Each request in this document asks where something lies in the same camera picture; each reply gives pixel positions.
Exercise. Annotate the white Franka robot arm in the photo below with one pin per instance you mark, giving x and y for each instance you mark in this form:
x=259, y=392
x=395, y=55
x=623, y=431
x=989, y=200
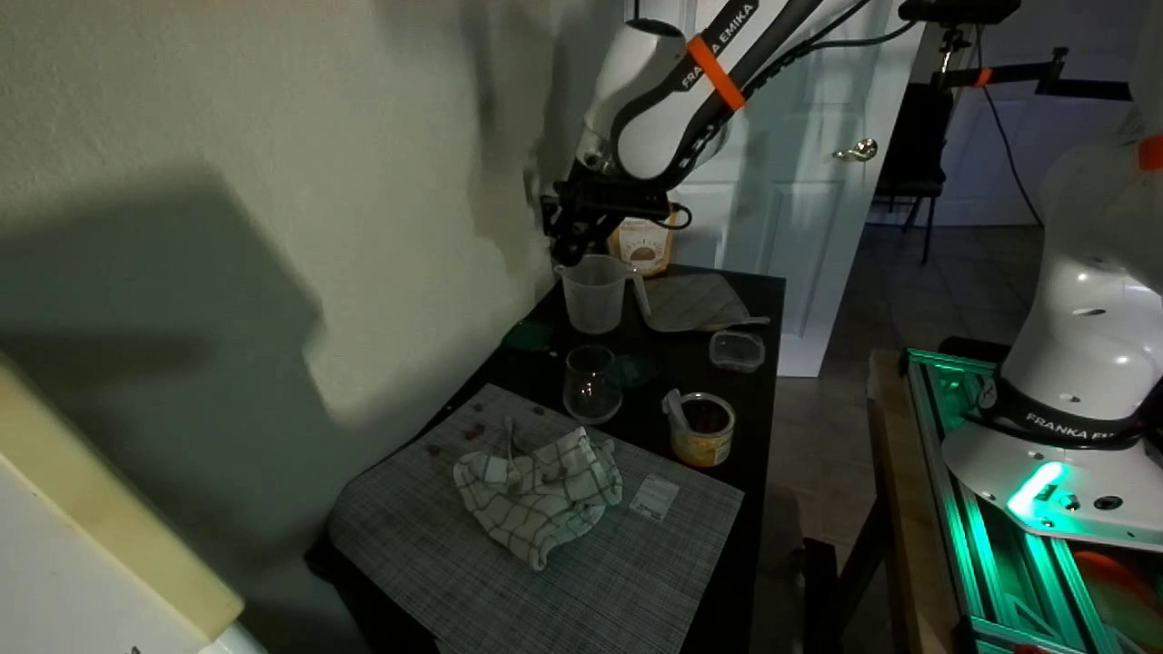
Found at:
x=1091, y=329

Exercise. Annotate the clear lidded plastic container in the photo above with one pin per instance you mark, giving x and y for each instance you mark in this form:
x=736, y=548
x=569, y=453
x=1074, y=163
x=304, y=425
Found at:
x=739, y=351

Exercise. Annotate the white door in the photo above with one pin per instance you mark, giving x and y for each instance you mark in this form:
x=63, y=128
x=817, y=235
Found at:
x=799, y=203

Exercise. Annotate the grey grid cutting mat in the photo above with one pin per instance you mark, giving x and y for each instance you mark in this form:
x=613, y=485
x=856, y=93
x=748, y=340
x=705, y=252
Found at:
x=630, y=583

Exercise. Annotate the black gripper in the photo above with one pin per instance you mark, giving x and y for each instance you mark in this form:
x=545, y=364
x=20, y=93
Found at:
x=613, y=190

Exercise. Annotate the white quilted pot holder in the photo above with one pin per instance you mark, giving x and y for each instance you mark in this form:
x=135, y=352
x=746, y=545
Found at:
x=708, y=300

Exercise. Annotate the small silvery packet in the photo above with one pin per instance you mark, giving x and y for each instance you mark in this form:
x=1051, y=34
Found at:
x=654, y=500

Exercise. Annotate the orange band on arm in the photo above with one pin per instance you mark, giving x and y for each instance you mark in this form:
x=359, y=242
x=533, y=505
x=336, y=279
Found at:
x=718, y=72

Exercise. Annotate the black side table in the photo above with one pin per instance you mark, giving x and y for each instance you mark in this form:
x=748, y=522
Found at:
x=746, y=530

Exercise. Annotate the black camera stand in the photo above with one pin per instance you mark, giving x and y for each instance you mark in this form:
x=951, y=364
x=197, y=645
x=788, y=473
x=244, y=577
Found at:
x=914, y=145

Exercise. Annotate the checked white cloth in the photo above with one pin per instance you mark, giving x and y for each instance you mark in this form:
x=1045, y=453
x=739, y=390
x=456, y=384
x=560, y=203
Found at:
x=537, y=493

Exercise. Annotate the cream board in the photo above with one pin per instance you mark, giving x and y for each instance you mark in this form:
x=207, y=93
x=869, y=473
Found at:
x=83, y=522

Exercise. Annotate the clear glass jar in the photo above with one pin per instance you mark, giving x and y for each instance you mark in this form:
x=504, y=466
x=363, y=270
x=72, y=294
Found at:
x=592, y=385

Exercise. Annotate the translucent plastic measuring cup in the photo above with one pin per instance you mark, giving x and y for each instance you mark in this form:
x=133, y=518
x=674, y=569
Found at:
x=592, y=294

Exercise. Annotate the white mug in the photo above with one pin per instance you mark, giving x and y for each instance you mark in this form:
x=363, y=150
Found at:
x=640, y=246

